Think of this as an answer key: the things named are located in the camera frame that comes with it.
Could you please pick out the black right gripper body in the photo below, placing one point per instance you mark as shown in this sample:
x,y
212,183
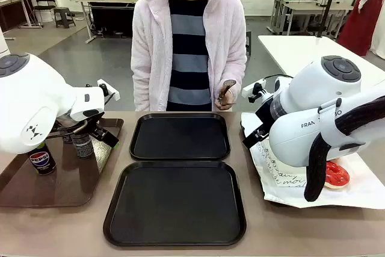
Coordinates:
x,y
264,115

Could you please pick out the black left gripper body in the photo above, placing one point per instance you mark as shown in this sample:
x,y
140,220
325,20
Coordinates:
x,y
88,124

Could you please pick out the black Pepsi can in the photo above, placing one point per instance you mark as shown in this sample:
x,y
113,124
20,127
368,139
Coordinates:
x,y
42,160
82,148

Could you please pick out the dark serving tongs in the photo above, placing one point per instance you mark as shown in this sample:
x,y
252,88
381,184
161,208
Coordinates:
x,y
230,83

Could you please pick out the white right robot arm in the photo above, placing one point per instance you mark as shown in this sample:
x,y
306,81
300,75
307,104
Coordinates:
x,y
300,136

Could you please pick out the person's right forearm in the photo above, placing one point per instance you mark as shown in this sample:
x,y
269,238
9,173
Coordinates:
x,y
144,88

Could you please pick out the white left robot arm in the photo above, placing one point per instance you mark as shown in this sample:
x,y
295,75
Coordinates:
x,y
30,97

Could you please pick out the person's left forearm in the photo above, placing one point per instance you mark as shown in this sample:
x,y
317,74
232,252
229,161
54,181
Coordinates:
x,y
231,70

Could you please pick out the person's left hand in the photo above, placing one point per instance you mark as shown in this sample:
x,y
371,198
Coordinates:
x,y
224,100

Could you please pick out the white printed paper sleeve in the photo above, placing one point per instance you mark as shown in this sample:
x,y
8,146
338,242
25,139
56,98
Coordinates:
x,y
279,169

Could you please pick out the large white paper sheet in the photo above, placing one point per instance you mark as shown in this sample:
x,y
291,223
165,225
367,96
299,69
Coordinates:
x,y
282,192

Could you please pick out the brown plastic tray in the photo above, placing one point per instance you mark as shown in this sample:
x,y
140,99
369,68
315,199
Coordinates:
x,y
60,184

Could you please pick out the white table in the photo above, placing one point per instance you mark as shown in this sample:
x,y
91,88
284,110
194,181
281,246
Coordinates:
x,y
294,49

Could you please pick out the black plastic tray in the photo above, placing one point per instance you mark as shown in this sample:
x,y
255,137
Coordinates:
x,y
180,136
174,206

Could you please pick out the red glazed donut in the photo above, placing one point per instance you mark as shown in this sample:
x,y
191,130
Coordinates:
x,y
337,175

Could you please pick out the person in pink fleece jacket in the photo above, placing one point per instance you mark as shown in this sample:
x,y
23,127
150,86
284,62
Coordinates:
x,y
150,58

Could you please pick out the black equipment cabinet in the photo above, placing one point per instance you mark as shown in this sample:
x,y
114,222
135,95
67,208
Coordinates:
x,y
111,16

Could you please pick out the dark plastic stool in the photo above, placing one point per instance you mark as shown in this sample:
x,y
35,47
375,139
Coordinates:
x,y
64,13

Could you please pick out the grey lab table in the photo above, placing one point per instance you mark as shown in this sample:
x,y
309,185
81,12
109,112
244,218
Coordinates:
x,y
312,8

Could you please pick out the black stand pole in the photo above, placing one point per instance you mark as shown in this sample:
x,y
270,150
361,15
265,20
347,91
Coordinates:
x,y
329,4

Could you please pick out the mannequin in red dress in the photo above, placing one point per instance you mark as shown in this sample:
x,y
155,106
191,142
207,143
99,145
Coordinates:
x,y
361,19

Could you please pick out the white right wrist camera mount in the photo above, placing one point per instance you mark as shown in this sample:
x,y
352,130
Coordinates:
x,y
249,88

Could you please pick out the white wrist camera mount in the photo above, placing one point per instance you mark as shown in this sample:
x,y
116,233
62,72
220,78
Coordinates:
x,y
110,90
249,88

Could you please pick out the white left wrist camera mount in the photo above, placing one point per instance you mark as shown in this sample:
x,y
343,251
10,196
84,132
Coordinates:
x,y
110,90

